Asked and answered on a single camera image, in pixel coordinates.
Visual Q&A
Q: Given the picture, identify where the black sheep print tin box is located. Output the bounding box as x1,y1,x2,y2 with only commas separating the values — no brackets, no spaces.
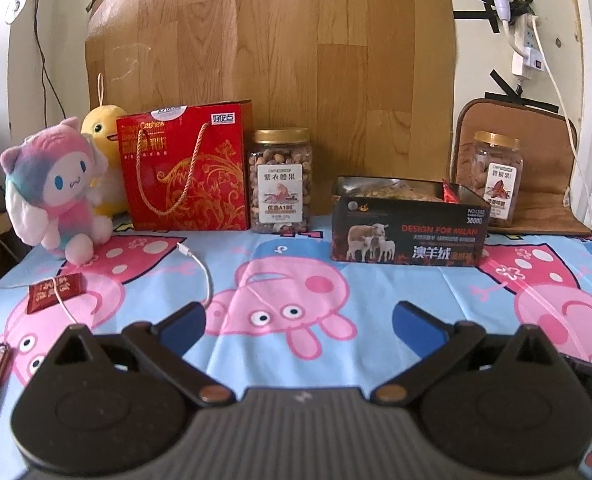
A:
331,176,492,267

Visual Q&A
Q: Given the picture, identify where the wooden board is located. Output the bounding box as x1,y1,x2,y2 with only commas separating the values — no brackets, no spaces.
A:
82,0,460,233

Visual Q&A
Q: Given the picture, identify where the small dark red packet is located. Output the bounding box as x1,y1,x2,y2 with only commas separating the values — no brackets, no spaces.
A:
26,273,87,315

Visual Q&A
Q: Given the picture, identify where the yellow duck plush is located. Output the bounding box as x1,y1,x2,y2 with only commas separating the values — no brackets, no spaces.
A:
80,72,130,219

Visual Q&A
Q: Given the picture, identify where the cashew jar with gold lid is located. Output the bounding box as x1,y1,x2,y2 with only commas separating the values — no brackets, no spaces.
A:
246,128,315,235

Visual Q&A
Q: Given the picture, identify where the pecan jar with gold lid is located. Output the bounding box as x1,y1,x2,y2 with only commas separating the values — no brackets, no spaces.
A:
468,130,525,229

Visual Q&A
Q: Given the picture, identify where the cartoon pig printed blanket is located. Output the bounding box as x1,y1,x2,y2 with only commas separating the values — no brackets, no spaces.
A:
0,211,592,480

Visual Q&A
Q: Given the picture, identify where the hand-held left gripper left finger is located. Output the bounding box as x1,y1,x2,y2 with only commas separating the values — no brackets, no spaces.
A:
38,301,237,409

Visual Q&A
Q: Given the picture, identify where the red gift bag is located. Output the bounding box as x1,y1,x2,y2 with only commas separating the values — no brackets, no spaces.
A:
115,99,255,234

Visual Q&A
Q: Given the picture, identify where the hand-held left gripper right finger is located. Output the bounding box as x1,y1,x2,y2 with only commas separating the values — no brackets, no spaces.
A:
373,301,570,407

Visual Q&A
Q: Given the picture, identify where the white charging cable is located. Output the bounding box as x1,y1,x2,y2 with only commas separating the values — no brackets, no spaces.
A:
0,242,215,334

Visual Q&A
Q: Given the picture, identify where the pink rabbit plush toy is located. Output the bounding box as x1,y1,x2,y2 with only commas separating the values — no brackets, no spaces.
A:
0,117,114,267

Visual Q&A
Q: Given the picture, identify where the black wall wire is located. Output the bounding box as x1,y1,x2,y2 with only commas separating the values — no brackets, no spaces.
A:
32,0,65,127

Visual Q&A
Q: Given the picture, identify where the brown seat cushion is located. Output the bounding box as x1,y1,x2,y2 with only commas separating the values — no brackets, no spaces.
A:
450,98,592,239

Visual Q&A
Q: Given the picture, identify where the white power cable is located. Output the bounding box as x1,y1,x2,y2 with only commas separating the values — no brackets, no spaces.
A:
530,19,592,235

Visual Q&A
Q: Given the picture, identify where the white power strip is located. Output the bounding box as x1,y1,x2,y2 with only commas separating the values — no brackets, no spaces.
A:
505,12,540,59

